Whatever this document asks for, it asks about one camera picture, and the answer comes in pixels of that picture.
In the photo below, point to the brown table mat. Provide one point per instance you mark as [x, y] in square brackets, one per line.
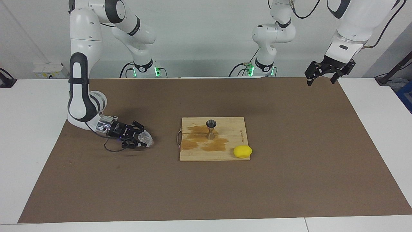
[96, 177]

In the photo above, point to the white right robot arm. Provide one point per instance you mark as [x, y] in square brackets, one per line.
[85, 38]

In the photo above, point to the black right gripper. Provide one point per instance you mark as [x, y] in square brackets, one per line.
[120, 130]

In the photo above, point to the black stand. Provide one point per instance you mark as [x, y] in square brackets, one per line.
[391, 72]

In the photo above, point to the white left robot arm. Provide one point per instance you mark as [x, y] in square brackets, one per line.
[357, 22]

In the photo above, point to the white wall socket box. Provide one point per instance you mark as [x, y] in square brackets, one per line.
[50, 71]

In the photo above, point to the yellow lemon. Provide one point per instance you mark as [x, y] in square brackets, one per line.
[242, 151]

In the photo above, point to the black table clamp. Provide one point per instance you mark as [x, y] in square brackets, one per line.
[6, 82]

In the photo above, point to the clear glass cup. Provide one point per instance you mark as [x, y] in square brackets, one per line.
[146, 138]

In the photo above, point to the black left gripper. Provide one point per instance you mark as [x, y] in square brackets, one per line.
[336, 64]

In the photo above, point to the steel double jigger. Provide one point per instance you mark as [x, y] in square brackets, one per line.
[210, 132]

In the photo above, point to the wooden cutting board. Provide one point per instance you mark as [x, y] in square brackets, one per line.
[199, 154]

